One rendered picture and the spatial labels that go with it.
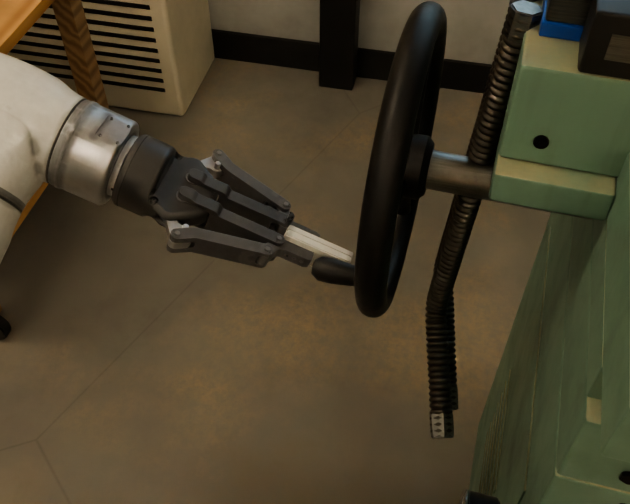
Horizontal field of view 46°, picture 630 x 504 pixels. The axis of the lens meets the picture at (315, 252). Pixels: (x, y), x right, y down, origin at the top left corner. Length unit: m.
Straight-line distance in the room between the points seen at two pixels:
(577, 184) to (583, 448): 0.20
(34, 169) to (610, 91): 0.49
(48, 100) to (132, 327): 0.94
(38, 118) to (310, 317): 0.97
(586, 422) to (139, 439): 1.03
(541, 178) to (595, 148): 0.05
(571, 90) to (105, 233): 1.37
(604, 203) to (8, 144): 0.51
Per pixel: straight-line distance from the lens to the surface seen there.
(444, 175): 0.68
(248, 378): 1.50
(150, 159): 0.71
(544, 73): 0.58
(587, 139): 0.61
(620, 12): 0.56
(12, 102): 0.73
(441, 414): 0.81
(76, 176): 0.72
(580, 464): 0.63
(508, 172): 0.62
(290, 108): 2.08
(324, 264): 0.72
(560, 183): 0.62
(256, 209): 0.74
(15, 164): 0.72
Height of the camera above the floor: 1.28
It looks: 49 degrees down
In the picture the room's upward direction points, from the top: straight up
